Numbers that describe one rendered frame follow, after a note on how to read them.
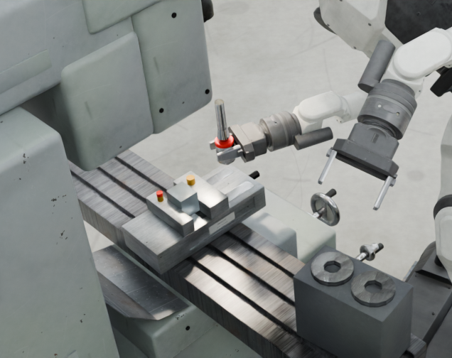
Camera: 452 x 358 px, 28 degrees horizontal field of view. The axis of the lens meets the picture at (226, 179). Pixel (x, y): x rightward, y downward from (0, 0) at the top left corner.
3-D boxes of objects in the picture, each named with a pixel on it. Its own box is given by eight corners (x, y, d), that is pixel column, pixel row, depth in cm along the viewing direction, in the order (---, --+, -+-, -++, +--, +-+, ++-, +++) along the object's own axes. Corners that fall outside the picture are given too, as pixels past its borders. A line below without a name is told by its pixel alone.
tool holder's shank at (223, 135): (226, 133, 220) (221, 96, 212) (232, 140, 217) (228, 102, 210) (214, 138, 218) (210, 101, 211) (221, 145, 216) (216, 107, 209)
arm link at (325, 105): (294, 101, 221) (342, 84, 224) (291, 123, 228) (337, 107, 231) (305, 120, 218) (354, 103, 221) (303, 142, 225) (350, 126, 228)
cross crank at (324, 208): (320, 208, 284) (320, 180, 276) (349, 224, 277) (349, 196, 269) (286, 234, 276) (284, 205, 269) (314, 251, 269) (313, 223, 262)
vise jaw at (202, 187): (192, 182, 232) (190, 170, 230) (229, 208, 223) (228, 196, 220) (174, 192, 230) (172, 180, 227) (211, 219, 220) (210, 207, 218)
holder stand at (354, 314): (327, 301, 205) (325, 239, 193) (411, 344, 194) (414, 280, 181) (296, 334, 199) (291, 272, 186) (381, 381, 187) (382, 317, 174)
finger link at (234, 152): (216, 151, 216) (239, 144, 218) (217, 162, 218) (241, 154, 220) (218, 155, 215) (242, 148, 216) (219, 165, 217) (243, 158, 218)
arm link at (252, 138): (225, 116, 222) (269, 102, 225) (229, 146, 228) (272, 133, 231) (244, 143, 213) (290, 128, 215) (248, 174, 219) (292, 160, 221)
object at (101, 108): (92, 94, 206) (69, -7, 190) (158, 135, 191) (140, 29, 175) (23, 131, 197) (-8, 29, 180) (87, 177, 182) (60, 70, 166)
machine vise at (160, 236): (229, 180, 242) (225, 149, 235) (266, 206, 233) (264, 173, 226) (125, 246, 226) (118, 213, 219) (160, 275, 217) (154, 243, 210)
